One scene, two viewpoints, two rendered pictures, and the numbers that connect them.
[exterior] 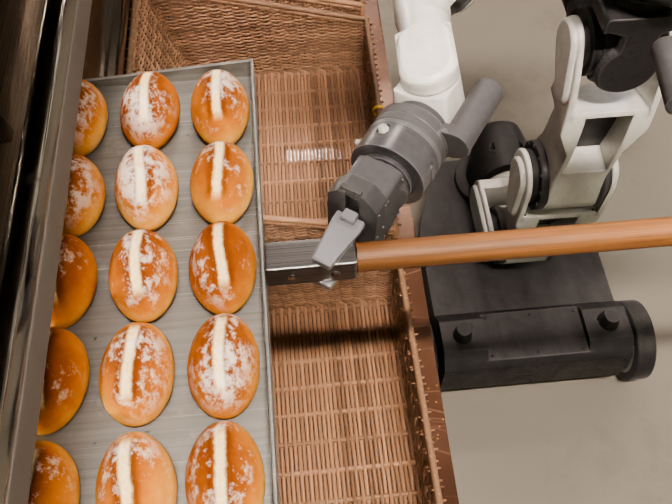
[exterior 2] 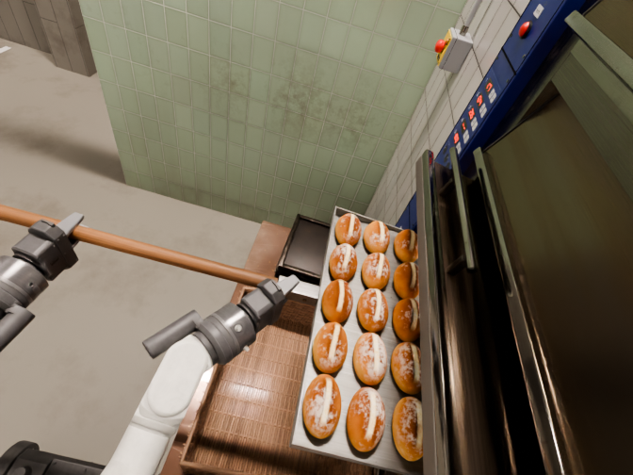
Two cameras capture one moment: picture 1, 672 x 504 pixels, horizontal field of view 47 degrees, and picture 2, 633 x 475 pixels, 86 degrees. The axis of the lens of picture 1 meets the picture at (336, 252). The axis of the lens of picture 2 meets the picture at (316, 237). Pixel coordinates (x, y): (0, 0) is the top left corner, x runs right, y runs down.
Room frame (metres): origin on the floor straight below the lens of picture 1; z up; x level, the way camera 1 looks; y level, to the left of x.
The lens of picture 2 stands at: (0.78, 0.03, 1.82)
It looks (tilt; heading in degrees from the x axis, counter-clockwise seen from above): 48 degrees down; 180
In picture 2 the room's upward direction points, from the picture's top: 19 degrees clockwise
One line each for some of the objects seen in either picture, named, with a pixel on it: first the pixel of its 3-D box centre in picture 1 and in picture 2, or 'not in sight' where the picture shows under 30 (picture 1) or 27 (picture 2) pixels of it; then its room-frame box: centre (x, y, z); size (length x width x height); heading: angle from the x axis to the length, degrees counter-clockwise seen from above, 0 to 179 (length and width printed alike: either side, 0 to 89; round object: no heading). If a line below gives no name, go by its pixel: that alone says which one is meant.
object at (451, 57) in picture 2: not in sight; (453, 50); (-0.54, 0.24, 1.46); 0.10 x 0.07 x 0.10; 5
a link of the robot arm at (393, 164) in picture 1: (376, 186); (250, 317); (0.49, -0.04, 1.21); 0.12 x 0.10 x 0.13; 151
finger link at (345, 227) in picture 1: (336, 238); (285, 285); (0.41, 0.00, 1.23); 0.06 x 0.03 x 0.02; 151
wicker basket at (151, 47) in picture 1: (261, 124); not in sight; (1.00, 0.14, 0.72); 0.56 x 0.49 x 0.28; 4
